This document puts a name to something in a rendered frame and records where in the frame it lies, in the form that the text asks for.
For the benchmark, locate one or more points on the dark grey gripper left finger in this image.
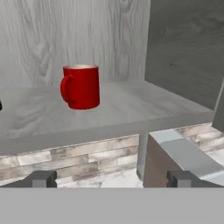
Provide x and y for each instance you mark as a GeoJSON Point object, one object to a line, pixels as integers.
{"type": "Point", "coordinates": [43, 176]}

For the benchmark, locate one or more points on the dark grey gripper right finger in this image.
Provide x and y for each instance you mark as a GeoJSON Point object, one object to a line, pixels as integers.
{"type": "Point", "coordinates": [178, 176]}

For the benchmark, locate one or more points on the red mug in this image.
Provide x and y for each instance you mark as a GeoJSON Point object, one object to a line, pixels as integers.
{"type": "Point", "coordinates": [83, 87]}

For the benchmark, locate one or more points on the grey wood cabinet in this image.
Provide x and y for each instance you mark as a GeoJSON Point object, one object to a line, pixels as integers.
{"type": "Point", "coordinates": [122, 43]}

